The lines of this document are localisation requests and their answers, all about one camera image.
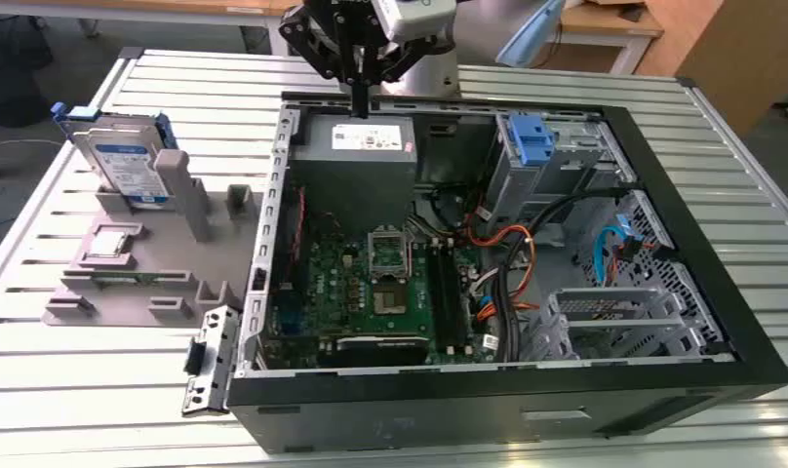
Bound CPU socket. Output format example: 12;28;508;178
372;284;416;319

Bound orange wire bundle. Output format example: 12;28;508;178
464;207;540;313

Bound long wooden desk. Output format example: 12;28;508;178
16;0;304;58

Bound metal optical drive cage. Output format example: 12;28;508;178
488;109;634;230

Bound grey parts rack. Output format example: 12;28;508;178
40;148;270;327

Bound hard disk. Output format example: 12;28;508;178
52;101;175;209

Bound grey power supply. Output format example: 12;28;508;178
290;114;422;235

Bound metal disk bay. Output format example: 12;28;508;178
527;286;721;362

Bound grey metal slot bracket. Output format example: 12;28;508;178
182;304;243;418

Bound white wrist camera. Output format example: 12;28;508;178
372;0;458;43

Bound metal socket cover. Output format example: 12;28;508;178
366;227;414;283

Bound blue data wire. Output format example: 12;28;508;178
591;214;643;287

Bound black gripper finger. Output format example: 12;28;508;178
362;36;435;118
279;7;363;118

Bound red twisted wire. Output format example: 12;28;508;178
283;187;308;292

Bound wooden desk white legs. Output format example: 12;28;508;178
543;0;666;74

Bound green motherboard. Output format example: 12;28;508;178
267;228;503;365

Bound thick black cable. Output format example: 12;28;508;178
498;184;637;363

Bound silver CPU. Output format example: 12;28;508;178
88;232;131;255

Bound white floor cable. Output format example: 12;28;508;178
0;138;64;184

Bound black RAM slot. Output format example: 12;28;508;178
430;241;452;355
444;241;468;355

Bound blue drive latch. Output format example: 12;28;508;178
507;112;557;167

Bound green RAM stick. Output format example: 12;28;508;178
91;272;166;285

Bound black bin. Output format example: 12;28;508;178
0;14;55;128

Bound black PC case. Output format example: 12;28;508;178
228;90;788;454

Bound black graphics card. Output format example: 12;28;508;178
315;333;432;370

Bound wooden cabinet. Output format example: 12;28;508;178
677;0;788;140

